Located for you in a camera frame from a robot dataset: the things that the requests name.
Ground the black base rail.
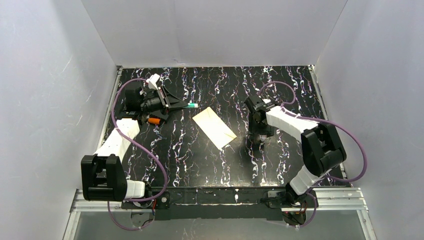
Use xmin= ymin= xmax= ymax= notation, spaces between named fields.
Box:
xmin=154 ymin=186 xmax=285 ymax=221

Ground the white envelope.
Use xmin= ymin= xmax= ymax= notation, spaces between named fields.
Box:
xmin=192 ymin=107 xmax=237 ymax=150

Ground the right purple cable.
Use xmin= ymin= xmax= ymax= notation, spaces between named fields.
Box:
xmin=258 ymin=81 xmax=369 ymax=228

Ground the purple cable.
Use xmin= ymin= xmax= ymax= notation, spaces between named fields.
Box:
xmin=258 ymin=81 xmax=369 ymax=228
xmin=106 ymin=78 xmax=169 ymax=232

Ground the aluminium table frame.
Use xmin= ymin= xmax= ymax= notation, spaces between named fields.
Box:
xmin=63 ymin=187 xmax=377 ymax=240

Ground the white green glue stick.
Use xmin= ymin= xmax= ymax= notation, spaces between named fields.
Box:
xmin=186 ymin=103 xmax=199 ymax=109

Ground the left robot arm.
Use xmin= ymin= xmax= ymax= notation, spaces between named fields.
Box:
xmin=80 ymin=74 xmax=198 ymax=203

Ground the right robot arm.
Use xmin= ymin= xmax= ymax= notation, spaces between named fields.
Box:
xmin=244 ymin=95 xmax=347 ymax=199

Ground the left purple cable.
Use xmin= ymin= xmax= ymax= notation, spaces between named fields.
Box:
xmin=106 ymin=78 xmax=169 ymax=232

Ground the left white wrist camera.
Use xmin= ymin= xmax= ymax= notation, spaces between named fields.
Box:
xmin=146 ymin=73 xmax=161 ymax=91

